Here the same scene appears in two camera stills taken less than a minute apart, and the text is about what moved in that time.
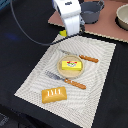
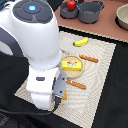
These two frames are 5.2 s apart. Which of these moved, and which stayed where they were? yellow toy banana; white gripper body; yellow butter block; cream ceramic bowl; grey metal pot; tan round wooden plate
Moved: white gripper body; yellow toy banana
Stayed: cream ceramic bowl; grey metal pot; yellow butter block; tan round wooden plate
